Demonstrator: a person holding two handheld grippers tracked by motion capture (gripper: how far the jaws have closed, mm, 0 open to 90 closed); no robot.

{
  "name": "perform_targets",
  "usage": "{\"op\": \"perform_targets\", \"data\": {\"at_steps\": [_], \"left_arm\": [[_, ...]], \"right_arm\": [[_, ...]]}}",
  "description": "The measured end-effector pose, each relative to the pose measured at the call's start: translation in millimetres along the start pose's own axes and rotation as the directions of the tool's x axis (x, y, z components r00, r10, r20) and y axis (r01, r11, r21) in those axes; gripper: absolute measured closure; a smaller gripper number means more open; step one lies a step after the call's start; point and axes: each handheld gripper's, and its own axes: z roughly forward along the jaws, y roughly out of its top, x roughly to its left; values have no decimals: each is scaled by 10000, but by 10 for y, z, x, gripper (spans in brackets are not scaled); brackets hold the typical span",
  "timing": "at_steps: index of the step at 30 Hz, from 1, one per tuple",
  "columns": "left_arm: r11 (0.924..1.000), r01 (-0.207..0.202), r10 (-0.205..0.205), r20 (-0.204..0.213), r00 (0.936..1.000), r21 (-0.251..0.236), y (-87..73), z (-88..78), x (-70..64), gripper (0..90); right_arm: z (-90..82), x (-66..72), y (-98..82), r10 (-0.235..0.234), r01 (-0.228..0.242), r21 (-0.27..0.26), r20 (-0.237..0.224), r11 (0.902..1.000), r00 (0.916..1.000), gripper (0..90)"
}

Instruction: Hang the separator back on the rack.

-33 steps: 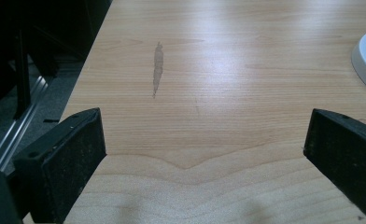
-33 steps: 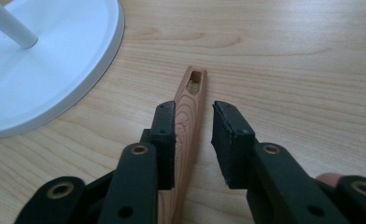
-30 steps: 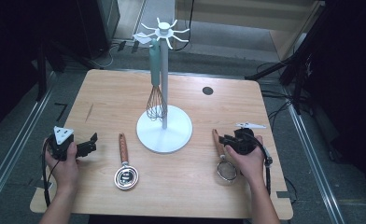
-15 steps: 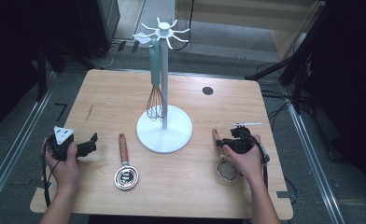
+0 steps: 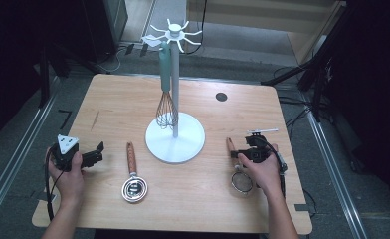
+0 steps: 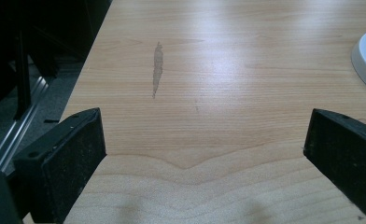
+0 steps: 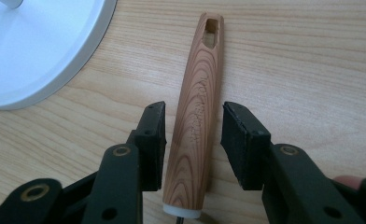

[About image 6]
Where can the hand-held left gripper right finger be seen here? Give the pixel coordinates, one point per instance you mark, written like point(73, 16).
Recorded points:
point(343, 161)

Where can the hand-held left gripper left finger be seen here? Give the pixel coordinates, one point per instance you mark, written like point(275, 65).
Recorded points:
point(63, 165)

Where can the angled black floor tape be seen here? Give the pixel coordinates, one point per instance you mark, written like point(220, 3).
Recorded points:
point(51, 120)

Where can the metal floor rail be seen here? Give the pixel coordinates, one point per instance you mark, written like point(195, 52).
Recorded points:
point(19, 124)

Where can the black stand post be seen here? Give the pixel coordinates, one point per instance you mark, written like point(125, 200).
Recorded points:
point(23, 77)

